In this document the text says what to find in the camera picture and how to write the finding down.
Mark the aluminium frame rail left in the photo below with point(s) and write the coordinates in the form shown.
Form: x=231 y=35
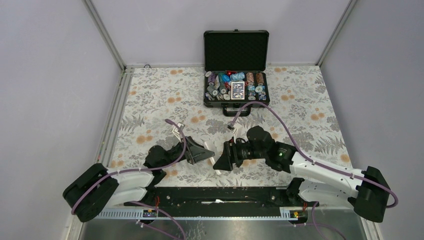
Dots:
x=112 y=127

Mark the black mounting base rail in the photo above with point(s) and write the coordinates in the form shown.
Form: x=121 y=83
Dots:
x=266 y=196

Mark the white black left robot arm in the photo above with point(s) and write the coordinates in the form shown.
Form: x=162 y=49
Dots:
x=100 y=187

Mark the floral patterned table mat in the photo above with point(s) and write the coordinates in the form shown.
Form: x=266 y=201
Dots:
x=300 y=109

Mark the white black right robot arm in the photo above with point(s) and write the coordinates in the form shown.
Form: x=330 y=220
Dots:
x=366 y=192

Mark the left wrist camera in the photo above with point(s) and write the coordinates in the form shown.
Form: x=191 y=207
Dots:
x=177 y=129

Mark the black poker chip case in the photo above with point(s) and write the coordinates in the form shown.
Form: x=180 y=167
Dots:
x=235 y=56

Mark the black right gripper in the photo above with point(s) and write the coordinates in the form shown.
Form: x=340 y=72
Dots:
x=229 y=156

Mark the playing card deck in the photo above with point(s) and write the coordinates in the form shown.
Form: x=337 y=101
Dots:
x=237 y=91

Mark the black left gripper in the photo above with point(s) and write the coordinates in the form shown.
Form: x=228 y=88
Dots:
x=195 y=152

